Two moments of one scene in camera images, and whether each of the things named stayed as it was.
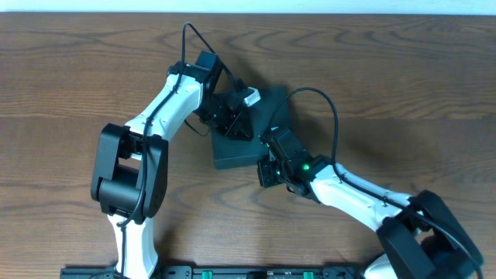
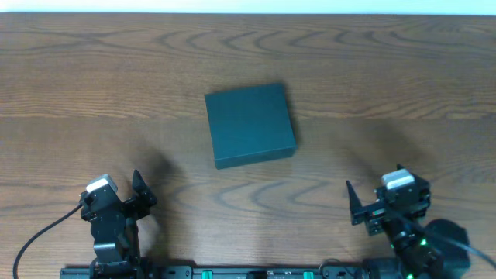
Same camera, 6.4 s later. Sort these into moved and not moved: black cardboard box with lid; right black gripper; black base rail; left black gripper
Moved: right black gripper; left black gripper
Not moved: black base rail; black cardboard box with lid
